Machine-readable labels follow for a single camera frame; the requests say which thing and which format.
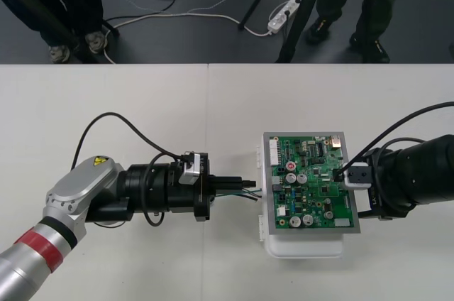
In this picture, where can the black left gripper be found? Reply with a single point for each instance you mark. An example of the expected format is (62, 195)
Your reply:
(204, 205)

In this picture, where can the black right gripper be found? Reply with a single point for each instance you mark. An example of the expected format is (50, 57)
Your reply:
(377, 205)

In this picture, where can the green circuit board grey frame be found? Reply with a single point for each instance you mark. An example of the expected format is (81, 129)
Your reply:
(312, 187)

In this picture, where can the silver and black left arm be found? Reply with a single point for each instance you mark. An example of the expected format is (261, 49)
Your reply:
(81, 187)

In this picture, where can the silver and black right arm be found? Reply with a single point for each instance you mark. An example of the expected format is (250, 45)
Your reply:
(425, 173)

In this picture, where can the milky plastic box with lid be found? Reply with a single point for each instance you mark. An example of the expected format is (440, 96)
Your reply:
(305, 247)

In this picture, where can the white power strip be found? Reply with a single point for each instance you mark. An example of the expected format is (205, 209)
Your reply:
(282, 17)

